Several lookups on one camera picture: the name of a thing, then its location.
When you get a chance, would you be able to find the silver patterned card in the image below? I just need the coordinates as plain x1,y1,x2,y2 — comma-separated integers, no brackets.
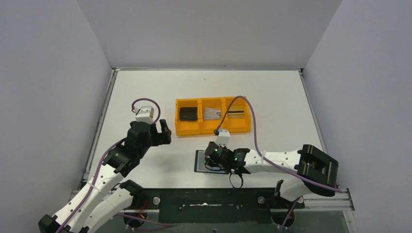
203,107,222,120

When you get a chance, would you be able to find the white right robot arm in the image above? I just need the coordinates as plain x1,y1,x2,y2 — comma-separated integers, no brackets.
204,142,342,207

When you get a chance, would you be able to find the yellow three-compartment bin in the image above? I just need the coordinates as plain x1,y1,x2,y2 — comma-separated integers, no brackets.
175,97,251,136

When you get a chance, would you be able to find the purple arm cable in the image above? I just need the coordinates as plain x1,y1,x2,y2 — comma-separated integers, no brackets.
54,98,162,233
214,95,348,193

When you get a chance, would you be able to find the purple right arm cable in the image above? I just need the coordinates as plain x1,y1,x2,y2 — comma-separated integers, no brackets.
214,95,348,193

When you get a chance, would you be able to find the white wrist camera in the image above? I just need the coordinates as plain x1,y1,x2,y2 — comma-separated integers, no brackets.
215,129,230,147
135,106,154,124

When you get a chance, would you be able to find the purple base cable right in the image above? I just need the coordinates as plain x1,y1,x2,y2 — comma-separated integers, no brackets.
278,196,302,233

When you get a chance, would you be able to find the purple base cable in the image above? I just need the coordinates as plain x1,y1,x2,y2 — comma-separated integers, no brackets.
119,212,174,232
278,196,302,233

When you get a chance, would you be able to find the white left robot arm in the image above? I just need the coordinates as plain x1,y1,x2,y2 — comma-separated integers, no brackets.
38,119,172,233

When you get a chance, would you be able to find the black wallet in bin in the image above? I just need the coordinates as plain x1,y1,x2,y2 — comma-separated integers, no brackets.
179,107,198,121

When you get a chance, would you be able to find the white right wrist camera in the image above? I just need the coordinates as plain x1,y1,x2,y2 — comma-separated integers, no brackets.
215,129,230,147

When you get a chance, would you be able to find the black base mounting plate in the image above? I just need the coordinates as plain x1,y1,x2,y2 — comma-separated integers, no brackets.
142,188,292,224

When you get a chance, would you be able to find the aluminium left side rail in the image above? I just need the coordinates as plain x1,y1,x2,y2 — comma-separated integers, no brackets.
82,68,118,182

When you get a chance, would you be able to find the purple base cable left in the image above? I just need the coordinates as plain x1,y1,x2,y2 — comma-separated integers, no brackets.
119,212,174,232

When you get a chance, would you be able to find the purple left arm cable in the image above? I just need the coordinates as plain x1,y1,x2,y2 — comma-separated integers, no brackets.
54,98,162,233

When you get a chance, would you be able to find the black leather card holder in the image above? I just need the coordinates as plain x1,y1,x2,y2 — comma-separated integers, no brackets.
194,150,227,174

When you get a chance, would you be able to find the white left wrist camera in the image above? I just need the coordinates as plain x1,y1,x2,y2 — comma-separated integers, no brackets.
135,106,154,124

